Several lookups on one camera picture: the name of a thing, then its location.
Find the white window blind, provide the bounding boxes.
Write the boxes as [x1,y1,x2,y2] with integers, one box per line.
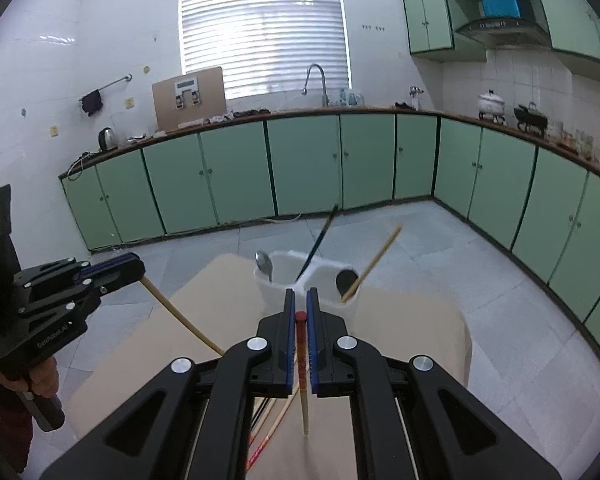
[179,0,353,101]

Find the person's left hand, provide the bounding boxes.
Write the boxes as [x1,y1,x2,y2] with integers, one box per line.
[26,356,61,400]

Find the green lower kitchen cabinets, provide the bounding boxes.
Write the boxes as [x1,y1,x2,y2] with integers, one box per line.
[59,107,600,378]

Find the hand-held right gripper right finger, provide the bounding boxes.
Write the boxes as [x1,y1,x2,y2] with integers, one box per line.
[306,287,562,480]

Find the green kitchen cabinets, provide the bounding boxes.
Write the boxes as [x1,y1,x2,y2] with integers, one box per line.
[397,0,600,68]
[59,107,600,378]

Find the black chopstick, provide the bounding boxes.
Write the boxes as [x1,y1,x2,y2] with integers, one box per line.
[294,202,339,281]

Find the plain wooden chopstick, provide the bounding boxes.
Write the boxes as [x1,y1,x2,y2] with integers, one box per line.
[140,277,227,356]
[340,224,405,304]

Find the dark hanging cloth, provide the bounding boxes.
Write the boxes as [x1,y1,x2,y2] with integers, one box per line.
[80,89,104,117]

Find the white cooking pot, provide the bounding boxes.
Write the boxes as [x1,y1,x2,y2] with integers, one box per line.
[476,89,506,113]

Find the blue box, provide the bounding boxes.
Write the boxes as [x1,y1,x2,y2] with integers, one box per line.
[478,0,523,20]

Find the white two-compartment utensil holder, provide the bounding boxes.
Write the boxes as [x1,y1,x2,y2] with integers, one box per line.
[253,250,362,333]

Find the metal sink faucet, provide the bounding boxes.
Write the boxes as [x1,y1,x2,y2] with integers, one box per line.
[301,63,329,108]

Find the red cloth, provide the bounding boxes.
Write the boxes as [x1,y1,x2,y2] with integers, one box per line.
[0,372,35,473]

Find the metal spoon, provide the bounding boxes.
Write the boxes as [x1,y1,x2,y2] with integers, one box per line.
[255,251,276,283]

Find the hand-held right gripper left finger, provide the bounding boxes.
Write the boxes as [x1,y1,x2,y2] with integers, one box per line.
[40,287,299,480]

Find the metal towel rail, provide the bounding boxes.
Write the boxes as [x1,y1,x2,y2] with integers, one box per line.
[78,74,133,103]

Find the black spoon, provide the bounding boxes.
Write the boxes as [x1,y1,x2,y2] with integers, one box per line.
[335,270,359,297]

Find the range hood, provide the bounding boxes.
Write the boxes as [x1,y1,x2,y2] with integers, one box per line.
[452,16,551,51]

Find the red-ended wooden chopstick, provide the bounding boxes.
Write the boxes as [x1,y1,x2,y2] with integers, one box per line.
[295,311,311,436]
[247,382,301,471]

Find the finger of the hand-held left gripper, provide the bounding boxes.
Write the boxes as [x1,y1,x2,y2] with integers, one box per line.
[19,271,146,322]
[12,252,146,292]

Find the green upper kitchen cabinets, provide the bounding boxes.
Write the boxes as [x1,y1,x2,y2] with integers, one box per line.
[397,0,600,68]

